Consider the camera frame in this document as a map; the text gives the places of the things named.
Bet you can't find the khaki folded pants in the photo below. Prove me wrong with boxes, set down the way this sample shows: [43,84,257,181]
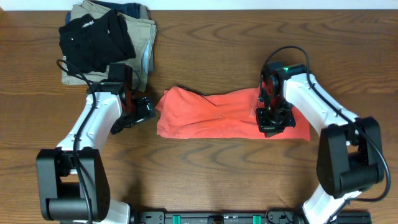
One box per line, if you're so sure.
[61,0,157,93]

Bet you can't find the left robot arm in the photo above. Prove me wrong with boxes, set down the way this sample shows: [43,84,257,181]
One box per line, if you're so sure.
[35,82,155,223]

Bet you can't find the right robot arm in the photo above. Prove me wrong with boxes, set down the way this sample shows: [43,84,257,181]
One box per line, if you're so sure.
[256,62,387,223]

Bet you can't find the orange soccer t-shirt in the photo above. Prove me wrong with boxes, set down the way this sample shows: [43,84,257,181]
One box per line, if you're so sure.
[155,86,310,141]

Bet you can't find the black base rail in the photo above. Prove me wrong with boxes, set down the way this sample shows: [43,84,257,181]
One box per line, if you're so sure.
[136,210,373,224]

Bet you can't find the navy folded garment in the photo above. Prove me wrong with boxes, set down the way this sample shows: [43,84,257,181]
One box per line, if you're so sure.
[65,1,149,24]

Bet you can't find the black folded garment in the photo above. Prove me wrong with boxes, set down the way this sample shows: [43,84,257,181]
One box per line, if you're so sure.
[58,10,136,73]

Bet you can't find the grey folded garment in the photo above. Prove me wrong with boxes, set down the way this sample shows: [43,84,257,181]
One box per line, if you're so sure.
[140,5,155,73]

